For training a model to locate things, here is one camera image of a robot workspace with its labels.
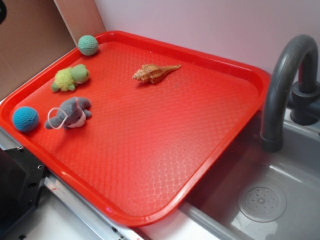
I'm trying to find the grey plastic toy sink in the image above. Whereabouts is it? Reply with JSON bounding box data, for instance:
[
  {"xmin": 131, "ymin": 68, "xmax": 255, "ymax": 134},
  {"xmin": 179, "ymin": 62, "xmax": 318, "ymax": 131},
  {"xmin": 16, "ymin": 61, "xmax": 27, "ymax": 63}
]
[{"xmin": 180, "ymin": 115, "xmax": 320, "ymax": 240}]

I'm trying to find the red plastic tray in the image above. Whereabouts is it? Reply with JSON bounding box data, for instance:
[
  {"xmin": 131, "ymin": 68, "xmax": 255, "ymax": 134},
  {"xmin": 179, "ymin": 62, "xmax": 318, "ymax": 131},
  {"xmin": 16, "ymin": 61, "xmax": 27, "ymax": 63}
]
[{"xmin": 0, "ymin": 31, "xmax": 270, "ymax": 227}]

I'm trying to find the round sink drain strainer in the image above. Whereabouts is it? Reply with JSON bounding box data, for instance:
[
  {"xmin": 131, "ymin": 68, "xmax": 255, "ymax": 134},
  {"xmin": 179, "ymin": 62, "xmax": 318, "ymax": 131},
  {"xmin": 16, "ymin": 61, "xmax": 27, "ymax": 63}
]
[{"xmin": 237, "ymin": 181, "xmax": 287, "ymax": 223}]

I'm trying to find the brown striped conch shell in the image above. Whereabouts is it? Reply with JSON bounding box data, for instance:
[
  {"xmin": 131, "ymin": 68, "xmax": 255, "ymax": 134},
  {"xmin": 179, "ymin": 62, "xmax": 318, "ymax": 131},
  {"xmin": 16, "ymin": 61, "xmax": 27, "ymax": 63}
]
[{"xmin": 132, "ymin": 64, "xmax": 181, "ymax": 84}]

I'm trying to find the green textured ball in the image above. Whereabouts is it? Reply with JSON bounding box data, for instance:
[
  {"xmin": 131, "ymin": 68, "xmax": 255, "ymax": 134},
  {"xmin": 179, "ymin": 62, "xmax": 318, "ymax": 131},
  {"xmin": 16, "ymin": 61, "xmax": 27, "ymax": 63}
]
[{"xmin": 77, "ymin": 35, "xmax": 99, "ymax": 56}]

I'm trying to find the grey curved toy faucet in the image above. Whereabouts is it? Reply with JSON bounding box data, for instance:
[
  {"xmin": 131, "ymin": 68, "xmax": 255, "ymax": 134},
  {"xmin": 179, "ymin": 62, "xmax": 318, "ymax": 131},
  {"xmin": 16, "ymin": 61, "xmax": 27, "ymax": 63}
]
[{"xmin": 260, "ymin": 34, "xmax": 320, "ymax": 153}]

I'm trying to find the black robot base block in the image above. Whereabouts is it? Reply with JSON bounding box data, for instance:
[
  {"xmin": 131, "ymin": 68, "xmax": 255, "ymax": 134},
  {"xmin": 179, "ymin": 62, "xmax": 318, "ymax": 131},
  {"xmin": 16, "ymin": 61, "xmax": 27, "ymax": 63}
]
[{"xmin": 0, "ymin": 148, "xmax": 47, "ymax": 240}]

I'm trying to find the brown cardboard box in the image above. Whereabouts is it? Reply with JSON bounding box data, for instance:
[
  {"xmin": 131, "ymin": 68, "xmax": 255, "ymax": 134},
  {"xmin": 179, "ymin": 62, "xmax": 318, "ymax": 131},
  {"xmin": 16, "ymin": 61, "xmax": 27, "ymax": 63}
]
[{"xmin": 0, "ymin": 0, "xmax": 105, "ymax": 99}]

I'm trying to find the blue textured ball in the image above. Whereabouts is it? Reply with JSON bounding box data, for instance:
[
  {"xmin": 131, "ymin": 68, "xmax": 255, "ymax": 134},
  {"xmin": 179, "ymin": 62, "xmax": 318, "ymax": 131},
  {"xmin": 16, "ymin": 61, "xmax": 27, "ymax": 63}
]
[{"xmin": 12, "ymin": 106, "xmax": 40, "ymax": 132}]

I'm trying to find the grey plush dolphin toy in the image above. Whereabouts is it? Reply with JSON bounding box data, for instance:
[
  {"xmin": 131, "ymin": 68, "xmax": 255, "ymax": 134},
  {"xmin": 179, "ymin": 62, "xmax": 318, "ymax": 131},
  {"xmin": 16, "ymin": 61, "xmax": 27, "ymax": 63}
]
[{"xmin": 44, "ymin": 97, "xmax": 92, "ymax": 130}]

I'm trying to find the green plush turtle toy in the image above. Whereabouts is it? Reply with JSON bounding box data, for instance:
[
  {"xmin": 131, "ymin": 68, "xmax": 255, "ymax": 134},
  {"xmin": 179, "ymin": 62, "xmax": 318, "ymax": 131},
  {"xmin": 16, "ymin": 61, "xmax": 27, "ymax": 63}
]
[{"xmin": 50, "ymin": 64, "xmax": 90, "ymax": 92}]

